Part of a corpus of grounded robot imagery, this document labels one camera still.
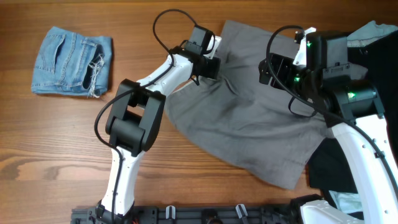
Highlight folded blue denim shorts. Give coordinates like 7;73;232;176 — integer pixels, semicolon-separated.
31;27;113;98

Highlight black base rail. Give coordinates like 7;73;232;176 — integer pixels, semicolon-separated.
70;203;299;224

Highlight grey shorts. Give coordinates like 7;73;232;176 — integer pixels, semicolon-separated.
165;21;330;190

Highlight light blue garment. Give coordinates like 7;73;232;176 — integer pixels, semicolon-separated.
327;21;397;220

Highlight black garment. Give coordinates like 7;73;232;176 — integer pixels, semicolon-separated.
307;30;398;220

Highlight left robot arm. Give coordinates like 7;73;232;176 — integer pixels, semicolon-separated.
95;26;222;223

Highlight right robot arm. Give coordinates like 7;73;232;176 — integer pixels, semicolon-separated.
259;27;397;223

